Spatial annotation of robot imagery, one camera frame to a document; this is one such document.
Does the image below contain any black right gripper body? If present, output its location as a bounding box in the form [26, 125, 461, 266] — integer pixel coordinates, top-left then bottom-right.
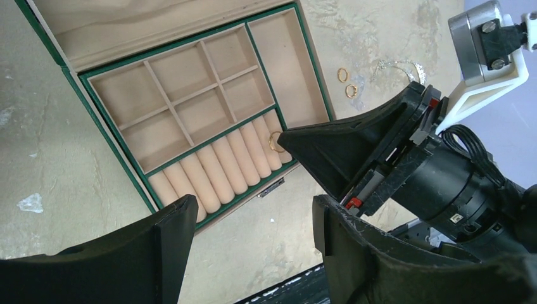
[339, 85, 446, 217]

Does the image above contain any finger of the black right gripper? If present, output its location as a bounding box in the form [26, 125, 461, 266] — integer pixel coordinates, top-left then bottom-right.
[277, 82, 426, 201]

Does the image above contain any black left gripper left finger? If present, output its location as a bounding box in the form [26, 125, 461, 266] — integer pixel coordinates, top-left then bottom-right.
[1, 194, 198, 303]

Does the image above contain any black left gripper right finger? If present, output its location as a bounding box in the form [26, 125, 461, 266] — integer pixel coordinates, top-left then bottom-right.
[312, 194, 536, 303]

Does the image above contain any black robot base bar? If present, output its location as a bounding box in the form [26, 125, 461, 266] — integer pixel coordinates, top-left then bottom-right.
[236, 263, 331, 304]

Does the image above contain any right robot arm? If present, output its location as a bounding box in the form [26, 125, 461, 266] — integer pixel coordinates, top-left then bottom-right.
[277, 82, 536, 260]

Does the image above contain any green jewelry box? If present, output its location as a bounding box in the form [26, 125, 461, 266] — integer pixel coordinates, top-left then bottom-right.
[17, 1, 335, 232]

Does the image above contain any silver crumpled chain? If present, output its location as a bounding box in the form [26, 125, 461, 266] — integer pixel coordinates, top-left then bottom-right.
[371, 59, 427, 85]

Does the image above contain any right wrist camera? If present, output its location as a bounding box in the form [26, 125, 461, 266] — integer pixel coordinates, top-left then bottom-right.
[436, 1, 536, 134]

